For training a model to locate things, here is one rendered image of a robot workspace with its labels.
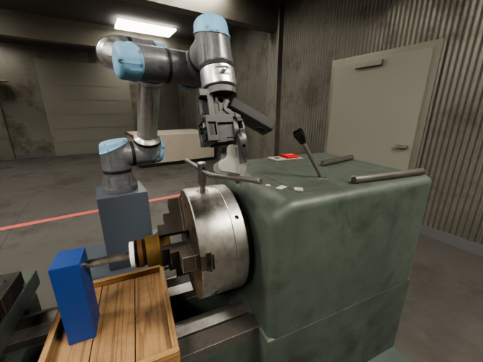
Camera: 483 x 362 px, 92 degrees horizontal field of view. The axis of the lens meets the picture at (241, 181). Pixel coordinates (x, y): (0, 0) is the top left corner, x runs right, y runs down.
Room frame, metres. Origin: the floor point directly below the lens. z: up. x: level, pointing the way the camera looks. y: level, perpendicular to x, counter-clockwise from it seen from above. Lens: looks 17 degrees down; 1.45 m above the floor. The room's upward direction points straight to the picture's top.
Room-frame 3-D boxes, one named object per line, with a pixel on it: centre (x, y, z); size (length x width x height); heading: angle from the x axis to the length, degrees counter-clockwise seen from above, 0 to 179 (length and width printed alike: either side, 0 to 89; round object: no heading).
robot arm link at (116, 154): (1.03, 0.56, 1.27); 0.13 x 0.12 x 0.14; 126
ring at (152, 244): (0.56, 0.25, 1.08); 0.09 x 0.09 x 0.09; 24
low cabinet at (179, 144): (7.25, 2.24, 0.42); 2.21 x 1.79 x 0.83; 123
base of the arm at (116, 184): (1.03, 0.57, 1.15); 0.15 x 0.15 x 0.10
